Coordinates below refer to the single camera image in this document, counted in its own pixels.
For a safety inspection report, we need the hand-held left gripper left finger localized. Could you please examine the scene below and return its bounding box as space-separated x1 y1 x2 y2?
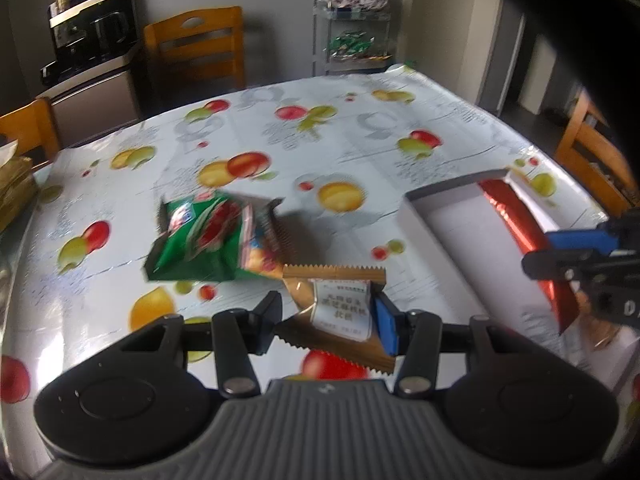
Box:
120 290 284 397

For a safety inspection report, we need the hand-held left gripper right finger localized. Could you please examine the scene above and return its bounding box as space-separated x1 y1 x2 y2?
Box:
374 293 524 397

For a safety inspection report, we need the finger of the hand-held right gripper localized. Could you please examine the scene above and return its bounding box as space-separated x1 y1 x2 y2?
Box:
544 224 622 257
521 250 602 282

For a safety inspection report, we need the gold snack packet white label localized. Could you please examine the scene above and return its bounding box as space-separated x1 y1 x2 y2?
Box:
274 262 397 377

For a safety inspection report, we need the red foil snack packet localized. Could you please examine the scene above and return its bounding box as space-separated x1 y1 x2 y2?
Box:
477 177 583 335

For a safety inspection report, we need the white cardboard box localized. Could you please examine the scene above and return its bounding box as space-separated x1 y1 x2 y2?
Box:
399 170 640 391

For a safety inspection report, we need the wooden chair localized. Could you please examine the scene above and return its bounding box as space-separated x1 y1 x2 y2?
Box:
0 97 62 167
554 87 640 217
144 6 247 117

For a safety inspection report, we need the green snack packet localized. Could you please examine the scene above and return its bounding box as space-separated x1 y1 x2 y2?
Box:
144 192 257 282

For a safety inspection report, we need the fruit print tablecloth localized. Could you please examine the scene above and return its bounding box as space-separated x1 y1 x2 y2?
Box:
0 62 640 411

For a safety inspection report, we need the silver cabinet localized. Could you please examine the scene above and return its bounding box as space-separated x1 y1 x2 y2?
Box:
35 54 147 150

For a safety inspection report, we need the green wrapped candy pile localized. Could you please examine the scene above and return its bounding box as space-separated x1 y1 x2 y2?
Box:
326 30 377 59

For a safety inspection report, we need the metal shelf rack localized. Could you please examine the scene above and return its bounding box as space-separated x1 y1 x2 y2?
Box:
312 0 394 79

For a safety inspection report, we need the black coffee machine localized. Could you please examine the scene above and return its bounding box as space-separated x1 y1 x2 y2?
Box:
40 0 140 85

